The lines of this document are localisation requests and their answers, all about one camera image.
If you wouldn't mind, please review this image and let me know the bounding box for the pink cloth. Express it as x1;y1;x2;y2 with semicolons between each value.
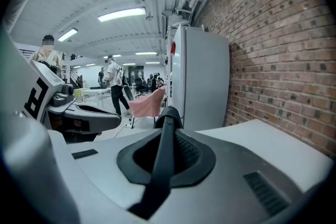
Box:
128;86;166;129

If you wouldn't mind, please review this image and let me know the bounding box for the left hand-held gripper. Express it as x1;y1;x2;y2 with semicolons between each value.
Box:
22;60;122;144

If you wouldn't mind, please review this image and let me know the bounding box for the black office chair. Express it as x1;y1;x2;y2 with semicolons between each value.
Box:
134;77;153;99

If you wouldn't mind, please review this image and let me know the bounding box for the tall grey refrigerator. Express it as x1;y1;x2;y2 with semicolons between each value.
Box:
171;24;231;131

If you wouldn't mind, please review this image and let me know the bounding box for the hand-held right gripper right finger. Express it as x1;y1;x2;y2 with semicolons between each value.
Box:
151;129;304;224

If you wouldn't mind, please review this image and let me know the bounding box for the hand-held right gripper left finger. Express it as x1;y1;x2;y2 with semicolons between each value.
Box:
67;129;161;224

